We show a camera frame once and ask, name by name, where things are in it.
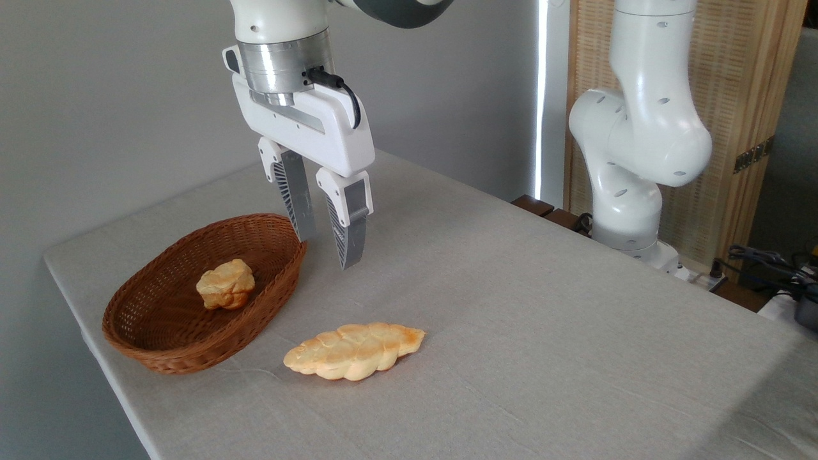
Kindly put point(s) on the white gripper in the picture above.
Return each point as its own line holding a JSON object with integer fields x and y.
{"x": 329, "y": 131}

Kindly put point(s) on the long braided bread loaf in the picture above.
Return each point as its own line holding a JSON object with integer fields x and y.
{"x": 351, "y": 350}

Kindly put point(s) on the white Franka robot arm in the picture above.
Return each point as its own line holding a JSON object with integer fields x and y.
{"x": 645, "y": 128}

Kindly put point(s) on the small round bread roll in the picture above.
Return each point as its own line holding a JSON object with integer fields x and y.
{"x": 225, "y": 284}

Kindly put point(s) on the brown wicker oval basket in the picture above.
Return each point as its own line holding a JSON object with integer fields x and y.
{"x": 160, "y": 319}

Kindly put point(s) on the dark brown wooden furniture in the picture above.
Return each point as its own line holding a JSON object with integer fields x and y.
{"x": 533, "y": 204}

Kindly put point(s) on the grey linen tablecloth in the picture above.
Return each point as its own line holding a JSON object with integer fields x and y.
{"x": 511, "y": 332}

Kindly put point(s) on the metal screen hinge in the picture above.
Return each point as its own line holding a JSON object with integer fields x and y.
{"x": 754, "y": 154}

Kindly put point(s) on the wooden bamboo folding screen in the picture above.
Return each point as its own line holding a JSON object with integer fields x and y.
{"x": 741, "y": 76}

